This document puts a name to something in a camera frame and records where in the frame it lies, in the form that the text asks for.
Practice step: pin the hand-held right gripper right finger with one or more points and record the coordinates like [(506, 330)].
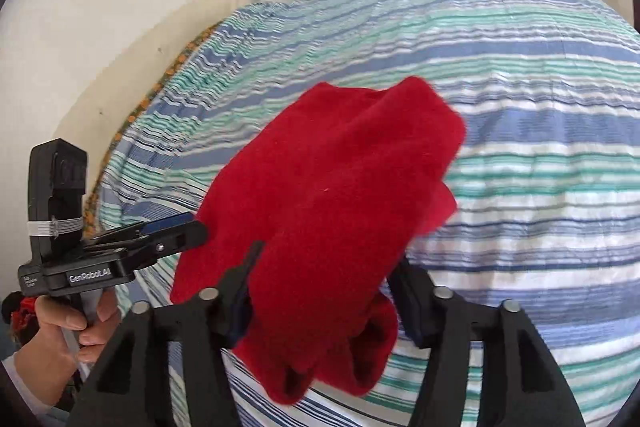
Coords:
[(410, 302)]

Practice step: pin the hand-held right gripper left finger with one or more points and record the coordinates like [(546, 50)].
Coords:
[(235, 307)]

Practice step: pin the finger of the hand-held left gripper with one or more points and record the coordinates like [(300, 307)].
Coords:
[(180, 239), (165, 223)]

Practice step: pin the red sweater with white rabbit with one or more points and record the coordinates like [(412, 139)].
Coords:
[(330, 207)]

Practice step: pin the person's left forearm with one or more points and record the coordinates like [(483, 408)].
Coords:
[(25, 382)]

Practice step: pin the person's left hand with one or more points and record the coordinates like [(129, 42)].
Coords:
[(55, 342)]

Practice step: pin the red hair scrunchie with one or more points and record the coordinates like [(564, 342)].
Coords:
[(20, 314)]

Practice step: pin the orange floral mattress edge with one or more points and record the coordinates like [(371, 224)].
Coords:
[(150, 99)]

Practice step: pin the blue green striped bed sheet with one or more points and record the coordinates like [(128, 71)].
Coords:
[(525, 107)]

